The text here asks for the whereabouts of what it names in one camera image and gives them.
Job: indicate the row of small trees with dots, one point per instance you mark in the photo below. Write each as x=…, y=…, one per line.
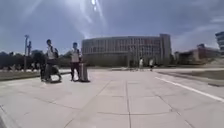
x=100, y=60

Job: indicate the large grey curved building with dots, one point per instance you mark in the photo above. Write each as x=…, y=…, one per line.
x=116, y=45

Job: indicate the person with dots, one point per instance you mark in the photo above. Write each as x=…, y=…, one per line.
x=141, y=63
x=151, y=63
x=75, y=56
x=50, y=53

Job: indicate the pole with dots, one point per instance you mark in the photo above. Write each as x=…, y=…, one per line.
x=25, y=53

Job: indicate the low reddish building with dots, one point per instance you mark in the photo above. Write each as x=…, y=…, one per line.
x=205, y=53

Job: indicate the grass strip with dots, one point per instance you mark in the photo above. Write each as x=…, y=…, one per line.
x=206, y=75

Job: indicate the row of dark trees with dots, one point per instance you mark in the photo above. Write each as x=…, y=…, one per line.
x=10, y=60

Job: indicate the multi-storey grey building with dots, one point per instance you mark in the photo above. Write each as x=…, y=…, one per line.
x=220, y=40

